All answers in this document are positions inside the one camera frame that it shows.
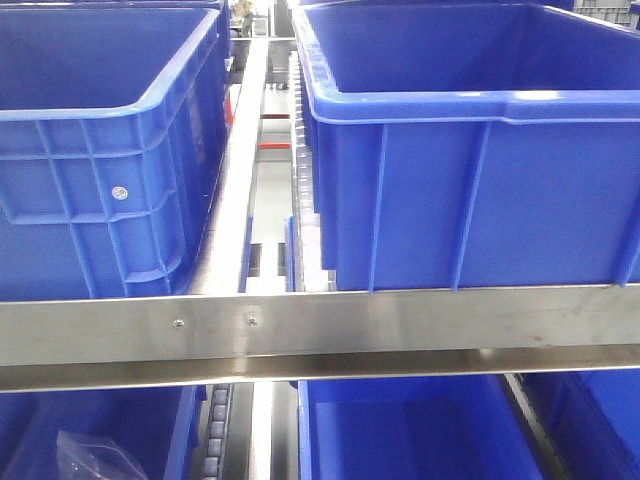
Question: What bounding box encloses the steel divider rail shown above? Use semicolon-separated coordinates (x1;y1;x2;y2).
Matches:
190;38;269;296

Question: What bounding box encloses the blue bin upper left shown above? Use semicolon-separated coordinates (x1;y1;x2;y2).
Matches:
1;6;226;301

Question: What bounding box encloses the blue bin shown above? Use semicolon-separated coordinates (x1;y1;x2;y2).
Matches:
297;375;543;479
1;6;226;301
524;369;639;479
293;1;639;291
1;386;207;479

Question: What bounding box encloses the blue bin lower middle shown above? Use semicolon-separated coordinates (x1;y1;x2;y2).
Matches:
297;375;543;479

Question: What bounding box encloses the white roller conveyor track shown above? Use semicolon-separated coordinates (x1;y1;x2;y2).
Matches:
288;52;336;293

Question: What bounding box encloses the blue bin upper right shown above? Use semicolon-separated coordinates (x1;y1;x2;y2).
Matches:
293;1;639;291

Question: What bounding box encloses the stainless steel shelf rail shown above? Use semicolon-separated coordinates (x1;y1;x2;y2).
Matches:
1;285;639;391

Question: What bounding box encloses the blue bin bottom left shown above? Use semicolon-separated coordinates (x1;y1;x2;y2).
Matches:
1;386;207;479

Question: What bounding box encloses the blue bin lower right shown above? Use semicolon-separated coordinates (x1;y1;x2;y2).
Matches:
524;369;639;479

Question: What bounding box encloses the clear plastic bag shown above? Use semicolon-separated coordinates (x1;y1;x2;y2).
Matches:
56;430;148;480

